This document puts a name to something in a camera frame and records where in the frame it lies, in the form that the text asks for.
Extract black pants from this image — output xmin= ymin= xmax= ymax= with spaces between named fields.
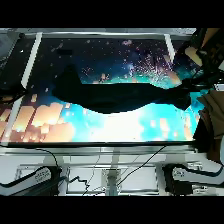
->
xmin=54 ymin=64 xmax=193 ymax=115

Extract brown garment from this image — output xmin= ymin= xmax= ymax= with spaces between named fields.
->
xmin=195 ymin=88 xmax=224 ymax=162

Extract black cable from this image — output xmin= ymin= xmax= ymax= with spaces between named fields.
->
xmin=34 ymin=147 xmax=62 ymax=172
xmin=114 ymin=145 xmax=170 ymax=188
xmin=66 ymin=175 xmax=93 ymax=196

